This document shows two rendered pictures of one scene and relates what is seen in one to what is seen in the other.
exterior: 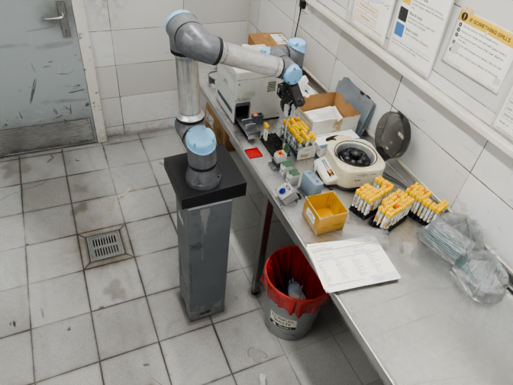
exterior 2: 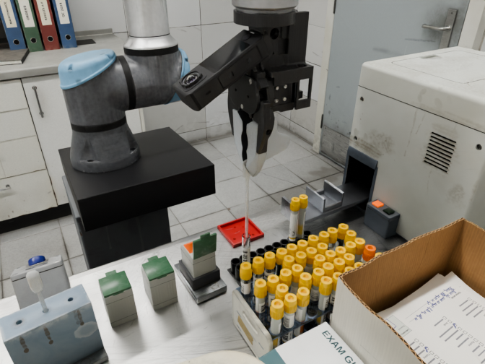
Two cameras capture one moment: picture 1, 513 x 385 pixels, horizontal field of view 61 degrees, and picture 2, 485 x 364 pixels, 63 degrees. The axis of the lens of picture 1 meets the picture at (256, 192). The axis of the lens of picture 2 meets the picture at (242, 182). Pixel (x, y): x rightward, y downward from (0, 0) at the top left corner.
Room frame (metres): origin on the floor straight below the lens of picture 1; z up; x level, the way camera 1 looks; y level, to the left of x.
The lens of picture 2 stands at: (1.69, -0.57, 1.36)
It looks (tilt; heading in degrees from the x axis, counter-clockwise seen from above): 31 degrees down; 89
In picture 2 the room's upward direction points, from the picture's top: straight up
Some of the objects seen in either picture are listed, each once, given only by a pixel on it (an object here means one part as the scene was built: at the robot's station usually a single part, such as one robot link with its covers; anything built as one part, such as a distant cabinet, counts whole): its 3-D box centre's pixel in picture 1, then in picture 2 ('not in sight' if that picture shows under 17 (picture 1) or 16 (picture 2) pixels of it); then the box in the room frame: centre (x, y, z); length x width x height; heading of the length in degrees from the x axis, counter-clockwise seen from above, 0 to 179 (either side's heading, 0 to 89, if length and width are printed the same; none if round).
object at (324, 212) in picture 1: (324, 212); not in sight; (1.29, -0.29, 0.93); 0.13 x 0.13 x 0.10; 26
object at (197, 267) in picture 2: (279, 158); (198, 260); (1.63, -0.09, 0.92); 0.05 x 0.04 x 0.06; 121
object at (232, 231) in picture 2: (253, 153); (240, 231); (1.70, 0.04, 0.88); 0.07 x 0.07 x 0.01; 28
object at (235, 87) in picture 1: (250, 84); (447, 147); (2.10, 0.11, 1.03); 0.31 x 0.27 x 0.30; 28
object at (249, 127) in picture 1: (246, 123); (332, 196); (1.88, 0.09, 0.92); 0.21 x 0.07 x 0.05; 28
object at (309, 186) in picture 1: (311, 186); (55, 336); (1.45, -0.24, 0.92); 0.10 x 0.07 x 0.10; 35
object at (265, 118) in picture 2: not in sight; (258, 118); (1.72, -0.12, 1.18); 0.05 x 0.02 x 0.09; 119
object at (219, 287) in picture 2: (279, 163); (199, 272); (1.63, -0.09, 0.89); 0.09 x 0.05 x 0.04; 121
